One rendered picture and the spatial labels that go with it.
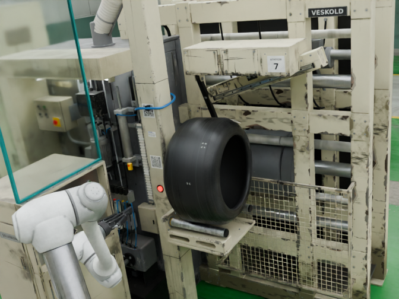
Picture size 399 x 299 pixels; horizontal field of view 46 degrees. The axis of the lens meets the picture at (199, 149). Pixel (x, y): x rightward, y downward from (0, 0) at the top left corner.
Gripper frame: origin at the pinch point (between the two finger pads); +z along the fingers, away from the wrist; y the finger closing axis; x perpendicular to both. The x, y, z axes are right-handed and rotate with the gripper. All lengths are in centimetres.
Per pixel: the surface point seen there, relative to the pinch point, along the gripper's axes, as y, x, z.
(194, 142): -32, -33, 21
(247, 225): -42, 26, 49
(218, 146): -43, -31, 25
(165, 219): -8.9, 12.2, 19.0
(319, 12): -73, -84, 86
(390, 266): -99, 106, 156
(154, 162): 1.6, -15.4, 28.8
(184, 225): -18.8, 15.1, 21.4
